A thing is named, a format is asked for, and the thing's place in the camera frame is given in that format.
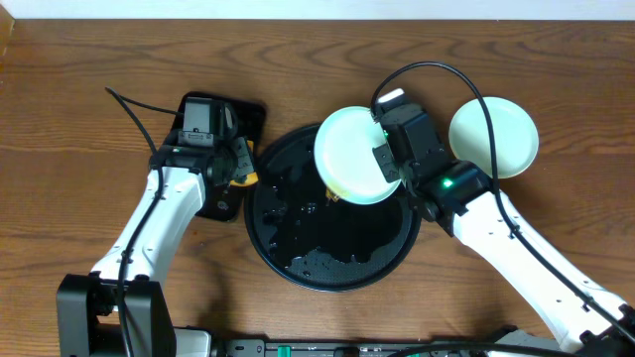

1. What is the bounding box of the orange sponge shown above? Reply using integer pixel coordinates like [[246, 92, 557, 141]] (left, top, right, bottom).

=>
[[230, 137, 258, 187]]

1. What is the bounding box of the mint plate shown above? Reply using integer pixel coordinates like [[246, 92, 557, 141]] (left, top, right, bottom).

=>
[[314, 106, 400, 205], [448, 96, 540, 179]]

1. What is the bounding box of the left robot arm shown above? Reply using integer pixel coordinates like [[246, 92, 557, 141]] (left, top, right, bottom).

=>
[[57, 135, 413, 356]]

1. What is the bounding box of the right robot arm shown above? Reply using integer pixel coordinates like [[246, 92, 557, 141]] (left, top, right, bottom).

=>
[[375, 129, 634, 356]]

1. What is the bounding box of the rectangular black tray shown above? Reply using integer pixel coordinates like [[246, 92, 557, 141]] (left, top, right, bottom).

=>
[[171, 90, 267, 223]]

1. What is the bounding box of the round black tray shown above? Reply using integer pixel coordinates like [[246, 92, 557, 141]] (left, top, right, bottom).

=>
[[244, 125, 421, 292]]

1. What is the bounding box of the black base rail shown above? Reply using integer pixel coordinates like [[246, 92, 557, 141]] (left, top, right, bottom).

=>
[[173, 326, 562, 357]]

